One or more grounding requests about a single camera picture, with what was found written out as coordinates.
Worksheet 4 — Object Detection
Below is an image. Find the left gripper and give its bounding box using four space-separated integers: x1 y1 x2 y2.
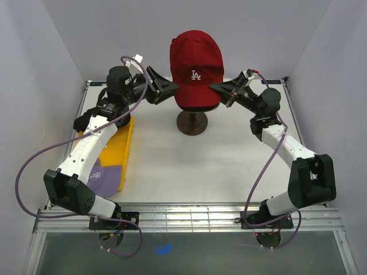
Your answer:
123 66 180 105

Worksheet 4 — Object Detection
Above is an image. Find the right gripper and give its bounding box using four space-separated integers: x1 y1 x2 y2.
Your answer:
207 75 262 116

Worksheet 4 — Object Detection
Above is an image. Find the red cap white logo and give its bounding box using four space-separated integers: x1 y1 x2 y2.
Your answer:
170 30 224 107

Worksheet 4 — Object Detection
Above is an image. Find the black cap gold R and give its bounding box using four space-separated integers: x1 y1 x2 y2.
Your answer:
179 104 219 113

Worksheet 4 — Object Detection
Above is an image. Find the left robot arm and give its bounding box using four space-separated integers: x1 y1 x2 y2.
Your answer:
44 66 179 229

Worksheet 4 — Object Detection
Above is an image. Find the dark wooden stand base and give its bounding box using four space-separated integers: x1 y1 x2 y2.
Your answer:
176 111 208 136

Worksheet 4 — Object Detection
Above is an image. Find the yellow plastic tray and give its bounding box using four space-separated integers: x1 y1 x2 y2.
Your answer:
59 115 134 192

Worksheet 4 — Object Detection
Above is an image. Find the black cap white NY logo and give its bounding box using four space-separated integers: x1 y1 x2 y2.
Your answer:
73 111 131 133

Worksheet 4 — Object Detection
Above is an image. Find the lavender cap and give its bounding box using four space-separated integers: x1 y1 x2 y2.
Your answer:
87 159 123 198

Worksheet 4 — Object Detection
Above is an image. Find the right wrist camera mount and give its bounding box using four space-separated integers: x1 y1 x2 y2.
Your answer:
244 69 258 87

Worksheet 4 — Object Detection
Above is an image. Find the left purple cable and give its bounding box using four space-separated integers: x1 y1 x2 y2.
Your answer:
14 56 150 258

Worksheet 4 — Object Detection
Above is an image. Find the purple cable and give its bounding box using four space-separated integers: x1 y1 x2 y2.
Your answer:
243 71 302 250
14 56 150 258

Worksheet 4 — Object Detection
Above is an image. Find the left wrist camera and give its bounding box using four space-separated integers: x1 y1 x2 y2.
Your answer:
122 54 143 77

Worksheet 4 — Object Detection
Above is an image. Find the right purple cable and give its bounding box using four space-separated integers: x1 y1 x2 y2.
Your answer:
243 71 302 250

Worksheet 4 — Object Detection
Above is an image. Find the aluminium front rail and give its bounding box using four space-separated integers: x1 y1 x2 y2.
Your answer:
34 203 345 233

